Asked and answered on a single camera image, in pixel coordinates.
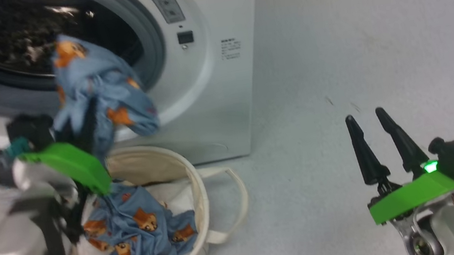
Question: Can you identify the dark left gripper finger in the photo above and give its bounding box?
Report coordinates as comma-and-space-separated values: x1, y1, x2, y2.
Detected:
78, 97, 106, 158
56, 118, 86, 155

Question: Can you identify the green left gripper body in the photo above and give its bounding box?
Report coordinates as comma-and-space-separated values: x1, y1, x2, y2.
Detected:
16, 135, 114, 207

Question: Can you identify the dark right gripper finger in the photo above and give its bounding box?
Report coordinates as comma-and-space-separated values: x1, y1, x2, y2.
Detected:
345, 110, 392, 187
375, 101, 432, 181

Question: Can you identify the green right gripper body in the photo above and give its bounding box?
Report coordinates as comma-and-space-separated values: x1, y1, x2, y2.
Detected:
363, 168, 454, 227

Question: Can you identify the blue bear-print garment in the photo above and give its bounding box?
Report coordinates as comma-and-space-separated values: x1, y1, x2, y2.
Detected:
41, 18, 202, 255

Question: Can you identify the white cloth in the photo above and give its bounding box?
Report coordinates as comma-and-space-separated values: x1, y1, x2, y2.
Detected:
67, 176, 204, 255

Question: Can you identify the white front-load washing machine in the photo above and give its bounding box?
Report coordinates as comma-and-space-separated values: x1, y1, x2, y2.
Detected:
0, 0, 284, 194

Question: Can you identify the small printed warning label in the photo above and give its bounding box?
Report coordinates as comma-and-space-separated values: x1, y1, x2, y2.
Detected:
219, 37, 243, 61

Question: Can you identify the teal cable connector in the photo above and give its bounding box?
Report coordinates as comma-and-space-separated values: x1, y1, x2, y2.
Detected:
4, 136, 31, 158

